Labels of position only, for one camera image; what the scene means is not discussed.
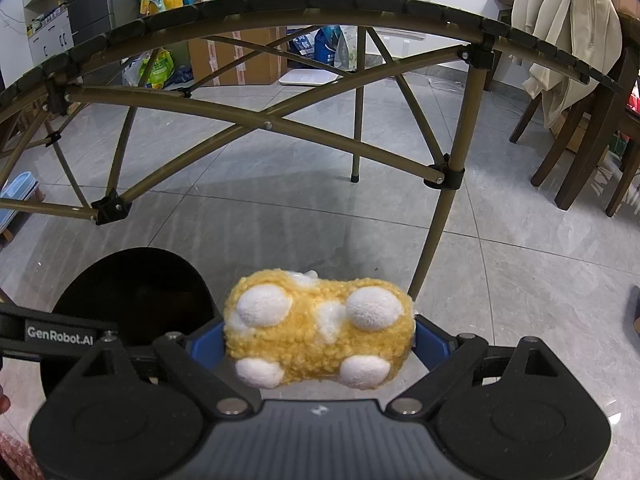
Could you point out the row of small bottles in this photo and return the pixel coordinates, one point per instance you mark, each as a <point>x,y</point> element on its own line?
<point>50,20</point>

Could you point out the dark wooden side table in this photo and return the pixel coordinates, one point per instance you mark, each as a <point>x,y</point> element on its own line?
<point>501,2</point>

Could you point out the grey refrigerator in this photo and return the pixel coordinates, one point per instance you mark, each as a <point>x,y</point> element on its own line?
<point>90,5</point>

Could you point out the dark blue cloth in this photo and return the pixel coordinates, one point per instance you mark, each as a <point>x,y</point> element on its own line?
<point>635,310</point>

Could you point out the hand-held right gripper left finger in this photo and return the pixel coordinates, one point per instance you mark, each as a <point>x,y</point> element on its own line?
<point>205,347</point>

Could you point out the black round bin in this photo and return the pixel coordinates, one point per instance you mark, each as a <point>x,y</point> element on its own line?
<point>140,290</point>

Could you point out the pink fluffy rug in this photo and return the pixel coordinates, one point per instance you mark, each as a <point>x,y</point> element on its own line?
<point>10,460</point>

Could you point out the green plastic bag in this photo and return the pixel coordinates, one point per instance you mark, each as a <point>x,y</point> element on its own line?
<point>160,67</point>

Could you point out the yellow plush toy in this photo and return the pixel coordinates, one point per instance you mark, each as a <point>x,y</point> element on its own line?
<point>310,340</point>

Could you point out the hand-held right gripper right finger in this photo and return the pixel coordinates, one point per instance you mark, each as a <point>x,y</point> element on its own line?
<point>432,345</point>

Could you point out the yellow paper bag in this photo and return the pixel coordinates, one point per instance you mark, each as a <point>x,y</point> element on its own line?
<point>172,2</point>

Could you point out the person's left hand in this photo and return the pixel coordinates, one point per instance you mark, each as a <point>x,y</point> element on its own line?
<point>3,402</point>

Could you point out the blue and white bag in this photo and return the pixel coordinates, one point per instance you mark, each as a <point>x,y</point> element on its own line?
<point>322,47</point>

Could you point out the white floor scale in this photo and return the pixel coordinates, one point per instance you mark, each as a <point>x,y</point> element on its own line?
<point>310,77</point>

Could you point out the light blue litter box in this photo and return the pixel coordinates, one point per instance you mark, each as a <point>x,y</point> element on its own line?
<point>15,195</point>

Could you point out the taped cardboard box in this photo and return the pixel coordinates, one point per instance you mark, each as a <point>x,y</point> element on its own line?
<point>235,67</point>

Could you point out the dark wooden chair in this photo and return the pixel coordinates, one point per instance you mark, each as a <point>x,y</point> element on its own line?
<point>582,160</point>

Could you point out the beige jacket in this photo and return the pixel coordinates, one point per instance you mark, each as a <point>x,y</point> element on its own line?
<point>565,35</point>

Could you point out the white cabinet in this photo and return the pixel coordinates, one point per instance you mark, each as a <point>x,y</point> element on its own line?
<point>50,45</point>

